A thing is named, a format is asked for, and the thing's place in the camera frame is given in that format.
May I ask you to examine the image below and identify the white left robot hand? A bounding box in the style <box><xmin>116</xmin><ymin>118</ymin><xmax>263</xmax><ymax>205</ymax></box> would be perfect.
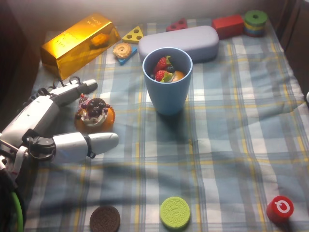
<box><xmin>0</xmin><ymin>76</ymin><xmax>119</xmax><ymax>163</ymax></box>

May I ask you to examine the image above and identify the chocolate topped toy cupcake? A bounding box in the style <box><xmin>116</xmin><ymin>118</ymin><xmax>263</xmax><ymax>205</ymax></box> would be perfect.
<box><xmin>74</xmin><ymin>93</ymin><xmax>116</xmax><ymax>133</ymax></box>

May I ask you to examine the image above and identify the strawberry topped toy cupcake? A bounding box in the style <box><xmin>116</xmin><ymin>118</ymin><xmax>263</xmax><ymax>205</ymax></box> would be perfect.
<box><xmin>151</xmin><ymin>55</ymin><xmax>186</xmax><ymax>84</ymax></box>

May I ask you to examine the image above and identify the blue plastic cup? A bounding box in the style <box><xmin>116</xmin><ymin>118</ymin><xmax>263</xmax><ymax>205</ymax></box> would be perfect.
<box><xmin>141</xmin><ymin>47</ymin><xmax>193</xmax><ymax>116</ymax></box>

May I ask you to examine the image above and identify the shiny gold bar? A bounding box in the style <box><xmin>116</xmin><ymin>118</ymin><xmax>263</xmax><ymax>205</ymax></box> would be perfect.
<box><xmin>40</xmin><ymin>12</ymin><xmax>121</xmax><ymax>81</ymax></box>

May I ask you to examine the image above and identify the swirl butter cookie toy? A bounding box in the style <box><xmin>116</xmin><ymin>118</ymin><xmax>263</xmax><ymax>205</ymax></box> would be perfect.
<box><xmin>112</xmin><ymin>43</ymin><xmax>133</xmax><ymax>59</ymax></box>

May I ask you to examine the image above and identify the brown sandwich cookie toy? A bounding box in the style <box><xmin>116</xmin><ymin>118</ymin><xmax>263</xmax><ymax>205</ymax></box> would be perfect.
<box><xmin>89</xmin><ymin>205</ymin><xmax>121</xmax><ymax>232</ymax></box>

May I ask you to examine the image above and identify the yellow triangle block with holes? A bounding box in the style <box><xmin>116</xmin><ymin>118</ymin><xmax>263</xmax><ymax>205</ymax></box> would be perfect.
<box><xmin>121</xmin><ymin>26</ymin><xmax>144</xmax><ymax>44</ymax></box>

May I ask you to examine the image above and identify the blue plaid cloth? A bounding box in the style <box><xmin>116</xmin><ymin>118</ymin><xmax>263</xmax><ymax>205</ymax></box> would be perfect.
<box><xmin>23</xmin><ymin>18</ymin><xmax>309</xmax><ymax>232</ymax></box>

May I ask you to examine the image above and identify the lilac glasses case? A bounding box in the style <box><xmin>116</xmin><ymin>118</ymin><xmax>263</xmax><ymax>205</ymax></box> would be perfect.
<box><xmin>138</xmin><ymin>25</ymin><xmax>220</xmax><ymax>64</ymax></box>

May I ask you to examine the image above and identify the red triangle block with holes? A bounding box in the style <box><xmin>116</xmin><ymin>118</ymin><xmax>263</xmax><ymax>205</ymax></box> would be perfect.
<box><xmin>166</xmin><ymin>18</ymin><xmax>188</xmax><ymax>32</ymax></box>

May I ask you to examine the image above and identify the green sandwich cookie toy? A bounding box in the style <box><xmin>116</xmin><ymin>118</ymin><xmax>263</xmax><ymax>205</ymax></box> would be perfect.
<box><xmin>160</xmin><ymin>196</ymin><xmax>191</xmax><ymax>230</ymax></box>

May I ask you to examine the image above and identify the red rectangular block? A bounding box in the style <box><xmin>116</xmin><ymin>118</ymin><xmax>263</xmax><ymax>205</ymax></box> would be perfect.
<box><xmin>211</xmin><ymin>14</ymin><xmax>245</xmax><ymax>40</ymax></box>

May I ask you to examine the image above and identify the red cap with white print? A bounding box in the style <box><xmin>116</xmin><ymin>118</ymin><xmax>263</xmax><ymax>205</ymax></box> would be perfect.
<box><xmin>266</xmin><ymin>195</ymin><xmax>295</xmax><ymax>223</ymax></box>

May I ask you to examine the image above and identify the green wooden ring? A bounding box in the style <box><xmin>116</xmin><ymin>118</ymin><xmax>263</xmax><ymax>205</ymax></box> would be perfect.
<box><xmin>243</xmin><ymin>10</ymin><xmax>268</xmax><ymax>29</ymax></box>

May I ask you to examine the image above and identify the blue wooden ring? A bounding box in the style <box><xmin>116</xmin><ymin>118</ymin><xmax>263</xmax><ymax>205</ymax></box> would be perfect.
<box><xmin>244</xmin><ymin>27</ymin><xmax>266</xmax><ymax>35</ymax></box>

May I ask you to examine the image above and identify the yellow wooden ring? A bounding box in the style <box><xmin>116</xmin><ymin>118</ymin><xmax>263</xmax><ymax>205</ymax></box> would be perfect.
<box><xmin>243</xmin><ymin>23</ymin><xmax>267</xmax><ymax>31</ymax></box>

